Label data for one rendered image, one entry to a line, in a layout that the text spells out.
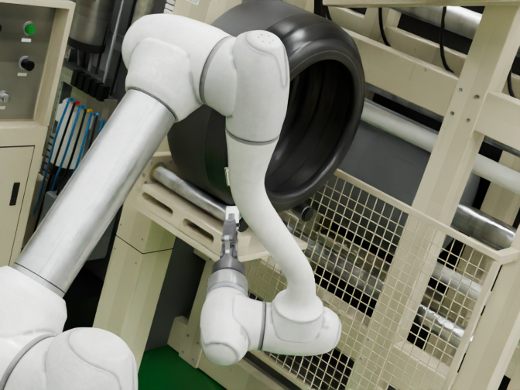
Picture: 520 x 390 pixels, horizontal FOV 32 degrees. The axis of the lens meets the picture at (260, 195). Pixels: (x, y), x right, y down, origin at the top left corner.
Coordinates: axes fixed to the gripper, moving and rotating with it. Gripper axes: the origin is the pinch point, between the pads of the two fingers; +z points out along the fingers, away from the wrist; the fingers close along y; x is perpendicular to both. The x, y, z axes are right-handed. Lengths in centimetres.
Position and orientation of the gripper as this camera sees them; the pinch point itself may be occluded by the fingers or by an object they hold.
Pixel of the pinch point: (232, 217)
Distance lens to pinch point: 217.4
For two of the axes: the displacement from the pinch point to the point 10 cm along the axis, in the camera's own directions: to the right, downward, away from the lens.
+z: 0.3, -6.6, 7.5
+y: 0.8, 7.5, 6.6
